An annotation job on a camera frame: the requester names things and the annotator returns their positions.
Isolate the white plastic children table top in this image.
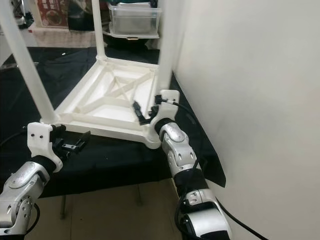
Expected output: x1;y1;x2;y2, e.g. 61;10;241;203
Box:
40;56;173;150

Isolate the black wok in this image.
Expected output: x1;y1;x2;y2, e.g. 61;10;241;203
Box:
102;25;161;51

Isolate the clear plastic container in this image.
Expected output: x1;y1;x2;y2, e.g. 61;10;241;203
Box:
107;4;162;39

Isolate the beige cloth-covered bench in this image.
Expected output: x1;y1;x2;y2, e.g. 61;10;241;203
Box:
30;27;106;49

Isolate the green pot lid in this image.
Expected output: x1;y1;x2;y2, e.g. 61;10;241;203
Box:
110;0;153;5

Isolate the dark glossy bag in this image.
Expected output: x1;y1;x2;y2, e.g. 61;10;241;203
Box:
67;0;96;32

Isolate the orange-lid storage box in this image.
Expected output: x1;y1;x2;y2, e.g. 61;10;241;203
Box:
36;0;71;29

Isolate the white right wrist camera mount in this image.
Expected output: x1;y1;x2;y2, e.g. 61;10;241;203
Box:
150;90;181;133

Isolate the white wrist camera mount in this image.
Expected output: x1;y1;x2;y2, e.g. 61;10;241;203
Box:
27;122;64;173
150;90;181;133

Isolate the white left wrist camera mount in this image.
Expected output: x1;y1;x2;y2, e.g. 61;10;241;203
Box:
27;122;64;173

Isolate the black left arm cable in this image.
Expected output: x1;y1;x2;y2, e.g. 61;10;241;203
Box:
0;128;42;236

